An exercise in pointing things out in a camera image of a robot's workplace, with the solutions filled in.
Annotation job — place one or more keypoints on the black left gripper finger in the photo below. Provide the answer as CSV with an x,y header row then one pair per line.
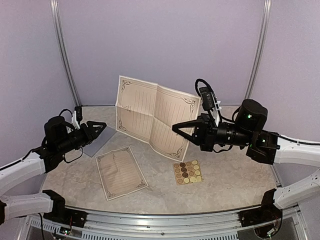
x,y
95,132
95,124

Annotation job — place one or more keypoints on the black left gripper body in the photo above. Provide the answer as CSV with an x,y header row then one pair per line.
x,y
83,139

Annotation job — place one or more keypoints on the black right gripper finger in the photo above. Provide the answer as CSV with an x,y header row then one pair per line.
x,y
186,124
191,138

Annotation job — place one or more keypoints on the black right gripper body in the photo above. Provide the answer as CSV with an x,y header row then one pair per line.
x,y
209,134

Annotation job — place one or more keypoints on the beige lined letter paper top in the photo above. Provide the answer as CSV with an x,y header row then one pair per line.
x,y
147,111

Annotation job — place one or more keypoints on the beige lined letter paper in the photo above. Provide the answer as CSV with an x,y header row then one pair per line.
x,y
147,111
120,173

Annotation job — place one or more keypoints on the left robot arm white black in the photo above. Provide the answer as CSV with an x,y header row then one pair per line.
x,y
61,137

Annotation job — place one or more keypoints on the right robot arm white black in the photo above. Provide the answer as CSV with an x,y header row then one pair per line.
x,y
247,131

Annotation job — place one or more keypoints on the grey envelope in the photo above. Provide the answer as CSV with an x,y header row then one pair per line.
x,y
97,144

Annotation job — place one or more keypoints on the beige lined letter paper lower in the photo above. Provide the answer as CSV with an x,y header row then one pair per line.
x,y
120,173

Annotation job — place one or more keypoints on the brown sticker sheet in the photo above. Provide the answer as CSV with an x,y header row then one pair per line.
x,y
187,172

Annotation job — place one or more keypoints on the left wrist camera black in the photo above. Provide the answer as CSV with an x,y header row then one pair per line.
x,y
78,113

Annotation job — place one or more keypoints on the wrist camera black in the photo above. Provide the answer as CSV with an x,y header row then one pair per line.
x,y
208,102
78,113

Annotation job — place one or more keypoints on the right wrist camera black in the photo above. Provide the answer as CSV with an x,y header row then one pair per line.
x,y
208,102

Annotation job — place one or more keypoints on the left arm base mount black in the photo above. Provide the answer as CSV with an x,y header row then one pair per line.
x,y
61,214

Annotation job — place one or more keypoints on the front aluminium rail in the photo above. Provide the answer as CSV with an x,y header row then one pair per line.
x,y
100,225

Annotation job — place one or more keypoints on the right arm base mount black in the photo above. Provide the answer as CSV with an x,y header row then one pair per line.
x,y
266,212

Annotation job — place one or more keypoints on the left aluminium frame post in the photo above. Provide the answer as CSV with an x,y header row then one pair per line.
x,y
54,5

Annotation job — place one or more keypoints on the aluminium frame post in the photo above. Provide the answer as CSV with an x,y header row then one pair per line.
x,y
259,48
54,5

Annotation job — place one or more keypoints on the right aluminium frame post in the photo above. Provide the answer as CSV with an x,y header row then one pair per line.
x,y
259,48

